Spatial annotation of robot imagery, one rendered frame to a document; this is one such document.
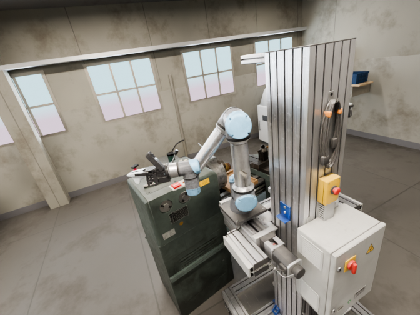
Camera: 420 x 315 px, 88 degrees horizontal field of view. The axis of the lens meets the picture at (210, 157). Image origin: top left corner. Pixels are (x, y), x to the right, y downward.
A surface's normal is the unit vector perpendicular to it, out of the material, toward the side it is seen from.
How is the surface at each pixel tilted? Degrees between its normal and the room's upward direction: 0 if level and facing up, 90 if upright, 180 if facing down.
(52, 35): 90
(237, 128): 83
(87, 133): 90
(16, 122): 90
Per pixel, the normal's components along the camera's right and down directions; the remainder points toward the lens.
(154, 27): 0.43, 0.31
